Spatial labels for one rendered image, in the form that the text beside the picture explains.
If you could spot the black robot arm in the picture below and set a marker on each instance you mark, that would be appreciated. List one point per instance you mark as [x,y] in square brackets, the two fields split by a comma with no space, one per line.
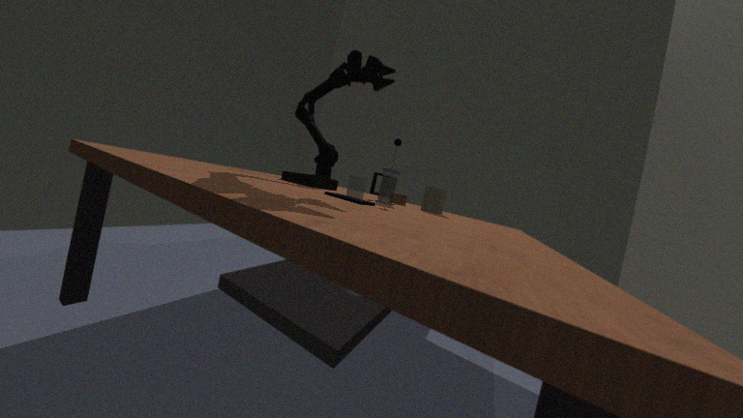
[328,154]

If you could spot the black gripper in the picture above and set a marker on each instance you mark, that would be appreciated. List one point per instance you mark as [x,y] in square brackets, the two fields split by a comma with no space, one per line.
[371,75]

